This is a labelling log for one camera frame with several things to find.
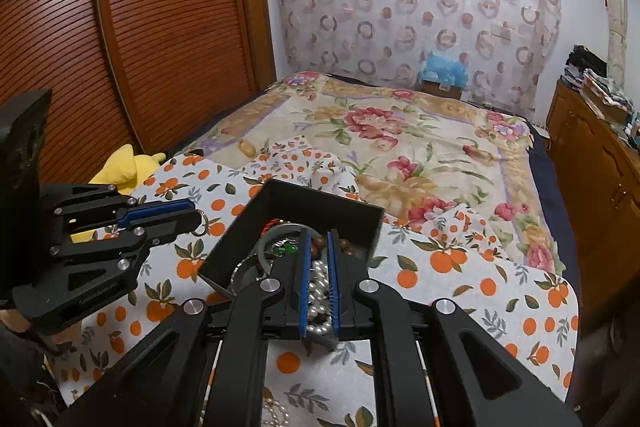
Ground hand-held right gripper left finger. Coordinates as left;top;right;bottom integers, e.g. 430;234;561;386
57;229;314;427

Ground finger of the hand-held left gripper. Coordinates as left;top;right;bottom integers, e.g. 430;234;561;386
10;212;206;336
40;182;198;234

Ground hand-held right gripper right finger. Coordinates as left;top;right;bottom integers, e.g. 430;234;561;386
327;229;584;427

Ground white pearl necklace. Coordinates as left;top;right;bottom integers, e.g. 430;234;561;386
257;257;337;427

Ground small metal ring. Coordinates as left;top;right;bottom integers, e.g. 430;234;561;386
189;210;210;237

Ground pile of jewelry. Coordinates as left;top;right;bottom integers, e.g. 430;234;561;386
230;218;354;304

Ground black cardboard box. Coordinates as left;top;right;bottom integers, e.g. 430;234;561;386
197;178;385;304

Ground person's left hand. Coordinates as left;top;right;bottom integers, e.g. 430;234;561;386
0;307;81;355

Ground yellow plush toy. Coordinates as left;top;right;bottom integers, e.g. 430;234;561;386
70;144;167;244

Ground grey green bangle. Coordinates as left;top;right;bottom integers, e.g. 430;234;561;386
251;222;302;270

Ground orange fruit print tablecloth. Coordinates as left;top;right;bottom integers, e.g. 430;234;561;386
45;134;582;427

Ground wooden louvered wardrobe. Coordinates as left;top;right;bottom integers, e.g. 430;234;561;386
0;0;277;188

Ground floral blanket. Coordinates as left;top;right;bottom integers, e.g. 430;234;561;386
175;71;562;274

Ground small cardboard box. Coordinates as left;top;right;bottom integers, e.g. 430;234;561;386
422;79;464;100

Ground navy bed sheet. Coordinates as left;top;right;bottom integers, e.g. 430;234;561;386
529;126;582;290

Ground blue plush toy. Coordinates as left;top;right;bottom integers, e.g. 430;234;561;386
418;51;469;86

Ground wooden cabinet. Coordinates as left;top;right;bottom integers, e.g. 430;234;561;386
544;79;640;324

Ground stack of folded clothes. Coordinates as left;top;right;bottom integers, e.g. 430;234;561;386
564;45;635;124

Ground white lace curtain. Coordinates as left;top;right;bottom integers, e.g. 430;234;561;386
602;0;629;84

